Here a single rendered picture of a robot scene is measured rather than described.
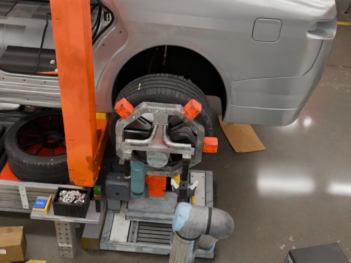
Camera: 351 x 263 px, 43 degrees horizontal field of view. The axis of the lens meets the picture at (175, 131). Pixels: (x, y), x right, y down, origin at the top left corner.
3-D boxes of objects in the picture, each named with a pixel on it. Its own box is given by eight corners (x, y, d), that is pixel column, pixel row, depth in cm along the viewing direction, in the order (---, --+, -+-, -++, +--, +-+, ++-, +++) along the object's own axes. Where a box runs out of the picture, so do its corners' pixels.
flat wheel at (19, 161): (92, 128, 377) (91, 105, 362) (102, 182, 327) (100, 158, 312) (10, 135, 361) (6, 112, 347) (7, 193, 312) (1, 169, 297)
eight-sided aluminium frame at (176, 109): (198, 172, 296) (207, 106, 263) (198, 179, 291) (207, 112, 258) (117, 166, 296) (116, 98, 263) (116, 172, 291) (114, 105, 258)
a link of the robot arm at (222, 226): (241, 208, 183) (213, 233, 246) (211, 204, 183) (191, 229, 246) (238, 237, 179) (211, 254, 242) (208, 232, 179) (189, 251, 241)
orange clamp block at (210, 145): (202, 144, 283) (215, 145, 283) (201, 152, 277) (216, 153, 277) (203, 135, 278) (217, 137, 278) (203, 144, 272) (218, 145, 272)
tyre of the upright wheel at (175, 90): (218, 77, 280) (114, 67, 279) (219, 98, 261) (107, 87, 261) (205, 155, 320) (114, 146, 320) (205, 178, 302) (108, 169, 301)
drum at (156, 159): (170, 147, 284) (172, 130, 276) (168, 169, 267) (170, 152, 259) (148, 145, 284) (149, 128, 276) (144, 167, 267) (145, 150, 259)
